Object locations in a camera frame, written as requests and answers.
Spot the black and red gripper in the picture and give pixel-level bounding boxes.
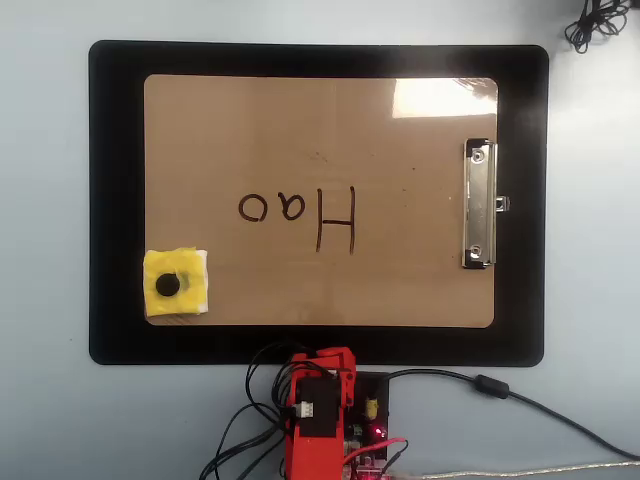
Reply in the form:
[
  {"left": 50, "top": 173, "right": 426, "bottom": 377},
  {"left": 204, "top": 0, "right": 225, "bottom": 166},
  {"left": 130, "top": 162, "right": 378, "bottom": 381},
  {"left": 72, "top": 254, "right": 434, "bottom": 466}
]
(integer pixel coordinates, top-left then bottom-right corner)
[{"left": 291, "top": 345, "right": 358, "bottom": 439}]

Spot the black power cable with ferrite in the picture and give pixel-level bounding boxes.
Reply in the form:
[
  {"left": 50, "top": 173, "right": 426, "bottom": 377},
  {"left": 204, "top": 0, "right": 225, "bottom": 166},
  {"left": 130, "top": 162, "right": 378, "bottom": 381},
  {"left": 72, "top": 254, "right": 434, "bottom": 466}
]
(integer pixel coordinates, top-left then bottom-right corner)
[{"left": 385, "top": 368, "right": 640, "bottom": 461}]

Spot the yellow sponge with black knob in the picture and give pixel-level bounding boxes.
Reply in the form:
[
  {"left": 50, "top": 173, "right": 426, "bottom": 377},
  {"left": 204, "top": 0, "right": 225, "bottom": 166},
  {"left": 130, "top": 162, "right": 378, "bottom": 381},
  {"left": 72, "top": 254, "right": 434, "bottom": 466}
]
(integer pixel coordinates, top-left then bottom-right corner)
[{"left": 142, "top": 245, "right": 210, "bottom": 318}]

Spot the brown clipboard board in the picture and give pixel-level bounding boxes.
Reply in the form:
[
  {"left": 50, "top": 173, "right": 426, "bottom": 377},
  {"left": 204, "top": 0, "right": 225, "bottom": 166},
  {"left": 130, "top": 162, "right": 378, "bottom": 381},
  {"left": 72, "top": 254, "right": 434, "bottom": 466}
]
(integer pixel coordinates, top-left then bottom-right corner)
[{"left": 143, "top": 74, "right": 500, "bottom": 330}]

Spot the coiled thin black cable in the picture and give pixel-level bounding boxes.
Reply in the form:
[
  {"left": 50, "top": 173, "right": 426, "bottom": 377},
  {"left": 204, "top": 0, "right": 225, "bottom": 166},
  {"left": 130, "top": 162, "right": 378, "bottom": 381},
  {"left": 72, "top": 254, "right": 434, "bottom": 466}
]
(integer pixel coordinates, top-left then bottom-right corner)
[{"left": 564, "top": 0, "right": 634, "bottom": 55}]

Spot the thin red wire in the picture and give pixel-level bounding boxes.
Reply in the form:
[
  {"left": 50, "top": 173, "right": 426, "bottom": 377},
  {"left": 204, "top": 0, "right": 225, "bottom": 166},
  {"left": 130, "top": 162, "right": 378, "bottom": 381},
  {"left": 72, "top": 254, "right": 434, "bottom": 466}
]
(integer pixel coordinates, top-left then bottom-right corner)
[{"left": 344, "top": 436, "right": 409, "bottom": 471}]

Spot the black servo cable bundle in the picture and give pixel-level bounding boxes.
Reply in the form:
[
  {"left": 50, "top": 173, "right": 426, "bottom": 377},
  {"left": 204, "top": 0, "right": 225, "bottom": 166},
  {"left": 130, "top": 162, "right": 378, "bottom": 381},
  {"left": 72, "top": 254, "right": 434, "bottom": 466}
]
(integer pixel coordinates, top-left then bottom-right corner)
[{"left": 198, "top": 340, "right": 321, "bottom": 480}]

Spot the black rectangular desk mat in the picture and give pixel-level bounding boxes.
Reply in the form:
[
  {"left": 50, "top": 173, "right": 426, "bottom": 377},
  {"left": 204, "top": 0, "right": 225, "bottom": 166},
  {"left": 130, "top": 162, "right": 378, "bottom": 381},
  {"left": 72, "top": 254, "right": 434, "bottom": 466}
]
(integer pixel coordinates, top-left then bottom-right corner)
[{"left": 88, "top": 39, "right": 550, "bottom": 367}]

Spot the silver braided cable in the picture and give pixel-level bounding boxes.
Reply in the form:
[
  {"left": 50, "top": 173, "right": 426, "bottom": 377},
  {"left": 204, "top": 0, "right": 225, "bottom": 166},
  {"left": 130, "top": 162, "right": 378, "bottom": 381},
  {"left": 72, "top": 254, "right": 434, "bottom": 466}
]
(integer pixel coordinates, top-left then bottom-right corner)
[{"left": 388, "top": 461, "right": 640, "bottom": 480}]

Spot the black controller circuit board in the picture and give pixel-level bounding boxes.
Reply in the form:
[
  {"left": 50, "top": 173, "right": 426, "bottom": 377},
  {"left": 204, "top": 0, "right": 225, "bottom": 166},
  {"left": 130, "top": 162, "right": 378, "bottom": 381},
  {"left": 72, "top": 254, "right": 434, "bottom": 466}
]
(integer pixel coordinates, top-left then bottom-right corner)
[{"left": 342, "top": 371, "right": 392, "bottom": 480}]

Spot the silver metal clipboard clip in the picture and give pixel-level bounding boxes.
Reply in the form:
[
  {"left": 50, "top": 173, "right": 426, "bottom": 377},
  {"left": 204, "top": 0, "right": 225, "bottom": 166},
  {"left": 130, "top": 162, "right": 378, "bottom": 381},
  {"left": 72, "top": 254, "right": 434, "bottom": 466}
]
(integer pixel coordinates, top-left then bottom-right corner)
[{"left": 460, "top": 137, "right": 512, "bottom": 271}]

